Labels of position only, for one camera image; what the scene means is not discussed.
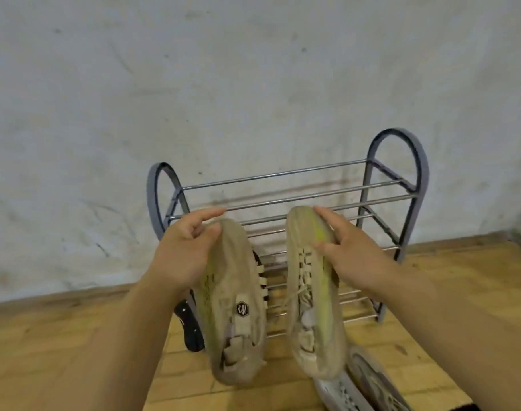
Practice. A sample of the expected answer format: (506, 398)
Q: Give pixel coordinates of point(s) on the grey metal shoe rack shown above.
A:
(152, 201)

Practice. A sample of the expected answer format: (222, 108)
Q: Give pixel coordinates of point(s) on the person's left hand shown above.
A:
(183, 256)

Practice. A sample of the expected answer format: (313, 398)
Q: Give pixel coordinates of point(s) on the person's right forearm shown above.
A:
(465, 346)

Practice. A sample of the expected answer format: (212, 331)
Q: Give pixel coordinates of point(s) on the person's right hand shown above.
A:
(358, 265)

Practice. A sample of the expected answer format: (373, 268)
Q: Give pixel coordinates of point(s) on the light grey sneaker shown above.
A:
(341, 393)
(371, 372)

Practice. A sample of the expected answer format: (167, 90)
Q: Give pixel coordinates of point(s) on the person's left forearm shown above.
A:
(115, 351)

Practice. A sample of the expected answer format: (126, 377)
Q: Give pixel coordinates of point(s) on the black shoe with dotted sole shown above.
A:
(189, 333)

